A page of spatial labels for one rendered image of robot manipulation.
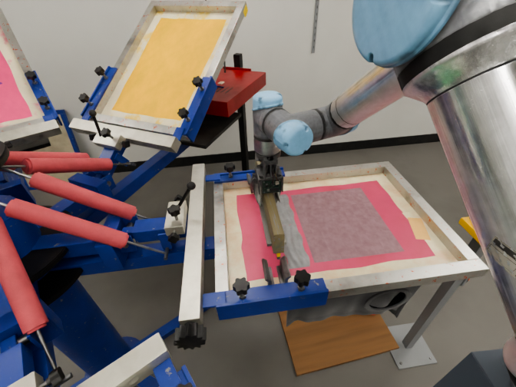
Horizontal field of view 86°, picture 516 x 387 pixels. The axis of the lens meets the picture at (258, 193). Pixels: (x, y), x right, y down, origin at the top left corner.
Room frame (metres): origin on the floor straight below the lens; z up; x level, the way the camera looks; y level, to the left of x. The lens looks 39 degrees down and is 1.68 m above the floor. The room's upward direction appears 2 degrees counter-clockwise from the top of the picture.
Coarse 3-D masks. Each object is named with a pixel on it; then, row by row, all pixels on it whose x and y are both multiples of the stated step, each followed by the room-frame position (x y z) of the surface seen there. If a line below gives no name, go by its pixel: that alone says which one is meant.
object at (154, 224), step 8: (136, 224) 0.65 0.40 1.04; (144, 224) 0.65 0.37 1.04; (152, 224) 0.64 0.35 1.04; (160, 224) 0.64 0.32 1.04; (136, 232) 0.61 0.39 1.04; (144, 232) 0.61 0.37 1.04; (152, 232) 0.62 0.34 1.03; (160, 232) 0.62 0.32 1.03; (136, 240) 0.61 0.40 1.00; (144, 240) 0.61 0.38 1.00; (152, 240) 0.62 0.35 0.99
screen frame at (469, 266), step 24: (336, 168) 1.00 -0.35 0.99; (360, 168) 0.99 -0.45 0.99; (384, 168) 1.00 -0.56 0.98; (216, 192) 0.87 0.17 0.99; (408, 192) 0.82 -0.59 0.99; (216, 216) 0.73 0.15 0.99; (432, 216) 0.69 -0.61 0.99; (216, 240) 0.61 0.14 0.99; (456, 240) 0.57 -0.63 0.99; (216, 264) 0.52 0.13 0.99; (456, 264) 0.48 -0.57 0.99; (480, 264) 0.48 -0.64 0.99; (216, 288) 0.43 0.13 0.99; (336, 288) 0.42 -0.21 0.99; (360, 288) 0.42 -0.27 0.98; (384, 288) 0.43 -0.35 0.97
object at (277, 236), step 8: (264, 200) 0.64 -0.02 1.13; (272, 200) 0.62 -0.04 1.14; (264, 208) 0.65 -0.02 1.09; (272, 208) 0.59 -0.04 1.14; (272, 216) 0.56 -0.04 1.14; (272, 224) 0.52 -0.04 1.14; (280, 224) 0.52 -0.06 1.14; (272, 232) 0.50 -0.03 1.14; (280, 232) 0.49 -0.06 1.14; (272, 240) 0.50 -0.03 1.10; (280, 240) 0.49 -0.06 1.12; (272, 248) 0.50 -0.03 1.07; (280, 248) 0.48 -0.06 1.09
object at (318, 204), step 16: (288, 192) 0.89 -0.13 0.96; (304, 192) 0.89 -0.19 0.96; (320, 192) 0.88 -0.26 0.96; (336, 192) 0.88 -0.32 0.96; (352, 192) 0.88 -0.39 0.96; (368, 192) 0.87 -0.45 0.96; (384, 192) 0.87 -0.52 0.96; (240, 208) 0.80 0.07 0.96; (256, 208) 0.80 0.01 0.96; (304, 208) 0.79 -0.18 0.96; (320, 208) 0.78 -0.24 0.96; (336, 208) 0.78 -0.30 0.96; (352, 208) 0.78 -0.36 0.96; (368, 208) 0.77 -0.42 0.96; (384, 208) 0.77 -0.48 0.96; (240, 224) 0.71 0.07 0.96; (256, 224) 0.71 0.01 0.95
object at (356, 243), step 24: (384, 216) 0.73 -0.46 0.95; (264, 240) 0.63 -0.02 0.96; (312, 240) 0.62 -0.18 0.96; (336, 240) 0.62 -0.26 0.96; (360, 240) 0.62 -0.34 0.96; (384, 240) 0.61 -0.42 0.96; (408, 240) 0.61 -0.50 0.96; (312, 264) 0.53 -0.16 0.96; (336, 264) 0.52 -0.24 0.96; (360, 264) 0.52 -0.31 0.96
